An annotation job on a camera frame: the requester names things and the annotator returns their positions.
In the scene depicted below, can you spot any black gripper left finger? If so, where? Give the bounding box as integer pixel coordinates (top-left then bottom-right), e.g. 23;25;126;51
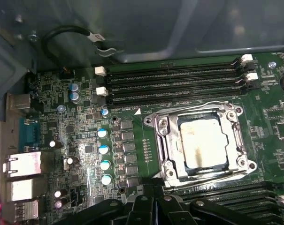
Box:
66;179;156;225

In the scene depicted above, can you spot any green motherboard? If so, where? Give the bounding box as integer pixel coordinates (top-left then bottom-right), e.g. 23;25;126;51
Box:
26;50;284;225

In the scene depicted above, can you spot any metal locking lever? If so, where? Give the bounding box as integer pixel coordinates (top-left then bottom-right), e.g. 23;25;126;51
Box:
144;100;245;125
152;161;259;181

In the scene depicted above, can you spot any silver green CPU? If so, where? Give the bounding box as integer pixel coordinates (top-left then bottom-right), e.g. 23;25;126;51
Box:
177;117;229;171

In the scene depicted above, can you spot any CPU socket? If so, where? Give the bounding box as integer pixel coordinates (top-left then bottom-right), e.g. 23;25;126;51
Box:
143;100;259;187

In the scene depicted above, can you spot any blue-topped capacitor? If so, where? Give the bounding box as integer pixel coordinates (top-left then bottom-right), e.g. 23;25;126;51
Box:
100;174;113;187
98;144;110;156
100;160;111;172
96;127;108;139

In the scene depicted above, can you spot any blue serial port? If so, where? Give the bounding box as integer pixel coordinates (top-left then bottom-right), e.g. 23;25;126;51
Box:
18;118;41;150

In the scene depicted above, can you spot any RAM slot with white clips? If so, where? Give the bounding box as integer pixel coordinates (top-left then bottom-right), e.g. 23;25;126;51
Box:
96;71;259;97
94;53;253;76
179;187;284;205
226;202;284;221

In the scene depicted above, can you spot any silver rear port block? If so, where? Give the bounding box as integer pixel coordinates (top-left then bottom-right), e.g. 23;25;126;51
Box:
2;201;39;222
7;179;40;202
3;151;43;178

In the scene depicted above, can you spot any metal socket cover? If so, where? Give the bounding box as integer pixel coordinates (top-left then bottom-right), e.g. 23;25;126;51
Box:
155;106;250;181

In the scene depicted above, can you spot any black cable with white label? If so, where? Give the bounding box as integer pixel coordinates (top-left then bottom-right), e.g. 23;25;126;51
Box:
41;24;105;75

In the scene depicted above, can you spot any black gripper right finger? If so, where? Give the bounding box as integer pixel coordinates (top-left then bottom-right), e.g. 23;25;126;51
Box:
153;179;284;225

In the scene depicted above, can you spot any open black PC case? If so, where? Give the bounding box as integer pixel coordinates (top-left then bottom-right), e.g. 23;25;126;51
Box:
0;0;284;225

